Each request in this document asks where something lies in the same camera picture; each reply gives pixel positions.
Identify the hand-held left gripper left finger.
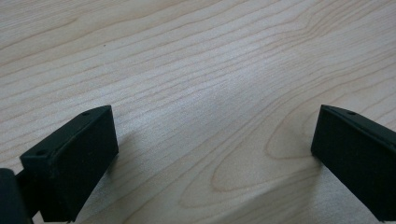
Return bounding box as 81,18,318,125
20,105,120,223

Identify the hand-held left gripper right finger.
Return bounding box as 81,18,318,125
310,104,396,223

